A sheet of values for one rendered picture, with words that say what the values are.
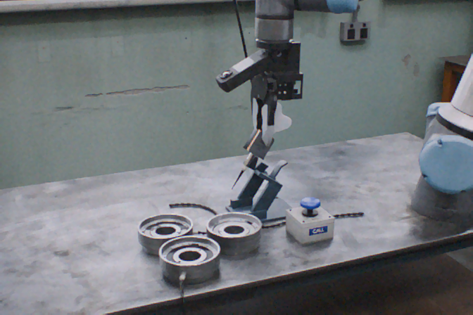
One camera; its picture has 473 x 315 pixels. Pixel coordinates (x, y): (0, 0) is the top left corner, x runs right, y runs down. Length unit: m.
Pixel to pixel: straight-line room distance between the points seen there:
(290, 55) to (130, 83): 1.55
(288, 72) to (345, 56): 1.86
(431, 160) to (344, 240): 0.23
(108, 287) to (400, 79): 2.45
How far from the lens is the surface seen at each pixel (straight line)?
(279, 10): 1.13
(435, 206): 1.28
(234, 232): 1.16
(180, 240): 1.09
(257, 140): 1.19
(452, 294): 1.52
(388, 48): 3.16
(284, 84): 1.17
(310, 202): 1.14
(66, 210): 1.34
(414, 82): 3.30
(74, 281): 1.07
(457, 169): 1.11
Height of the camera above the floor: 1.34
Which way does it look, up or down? 18 degrees down
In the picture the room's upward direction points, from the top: 1 degrees counter-clockwise
